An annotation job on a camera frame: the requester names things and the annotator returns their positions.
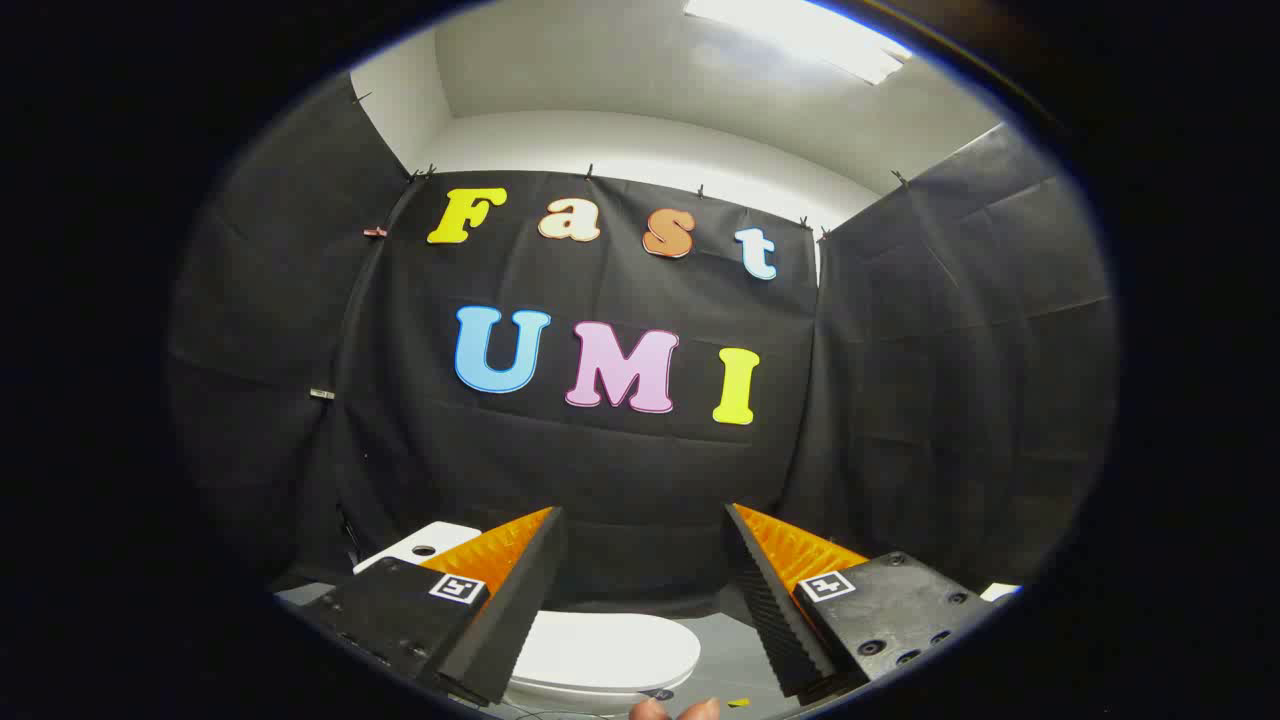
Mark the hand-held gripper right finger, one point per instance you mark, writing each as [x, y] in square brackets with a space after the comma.
[765, 600]

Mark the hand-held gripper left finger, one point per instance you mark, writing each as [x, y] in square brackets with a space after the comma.
[520, 590]

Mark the white toilet lid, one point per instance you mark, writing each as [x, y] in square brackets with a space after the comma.
[610, 645]

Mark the black backdrop cloth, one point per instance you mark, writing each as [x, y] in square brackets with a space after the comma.
[620, 470]

